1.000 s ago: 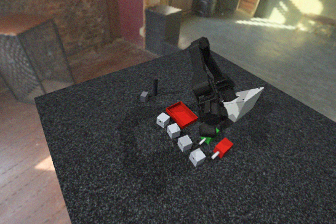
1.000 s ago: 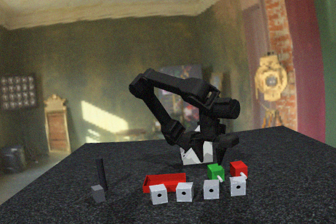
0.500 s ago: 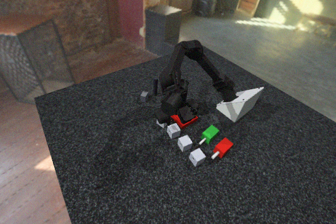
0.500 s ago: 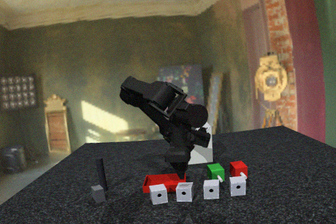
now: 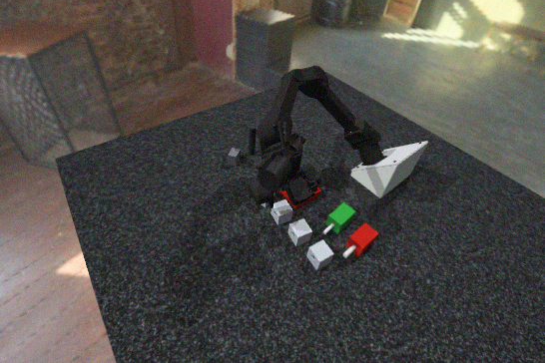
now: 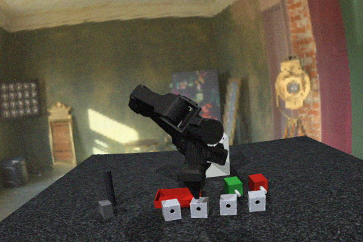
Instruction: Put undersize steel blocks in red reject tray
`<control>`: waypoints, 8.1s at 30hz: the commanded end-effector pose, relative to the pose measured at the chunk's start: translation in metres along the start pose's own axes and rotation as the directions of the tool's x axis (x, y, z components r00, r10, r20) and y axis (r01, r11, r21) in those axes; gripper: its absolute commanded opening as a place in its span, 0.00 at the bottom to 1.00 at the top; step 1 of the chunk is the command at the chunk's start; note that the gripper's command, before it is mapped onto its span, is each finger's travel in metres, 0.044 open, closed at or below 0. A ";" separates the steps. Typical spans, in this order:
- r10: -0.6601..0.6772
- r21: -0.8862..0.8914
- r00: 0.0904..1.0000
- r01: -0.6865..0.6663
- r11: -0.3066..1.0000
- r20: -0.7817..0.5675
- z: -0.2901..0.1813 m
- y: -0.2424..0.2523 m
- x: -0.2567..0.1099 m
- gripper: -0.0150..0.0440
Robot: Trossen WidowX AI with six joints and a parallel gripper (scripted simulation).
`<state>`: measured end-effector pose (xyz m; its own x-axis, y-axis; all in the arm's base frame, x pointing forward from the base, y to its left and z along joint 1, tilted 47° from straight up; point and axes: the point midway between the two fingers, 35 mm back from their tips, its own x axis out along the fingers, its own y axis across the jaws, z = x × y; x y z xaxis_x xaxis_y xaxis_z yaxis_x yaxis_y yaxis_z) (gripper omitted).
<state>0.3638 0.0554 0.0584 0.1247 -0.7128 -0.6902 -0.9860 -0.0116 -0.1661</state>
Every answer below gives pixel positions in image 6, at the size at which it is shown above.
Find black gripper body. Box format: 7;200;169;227
177;140;207;182

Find red block with white pin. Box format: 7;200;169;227
248;174;268;194

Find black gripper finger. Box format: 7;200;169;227
184;181;201;199
200;163;211;189

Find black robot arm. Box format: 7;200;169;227
129;84;229;166

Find red tray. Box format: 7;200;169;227
154;187;193;208

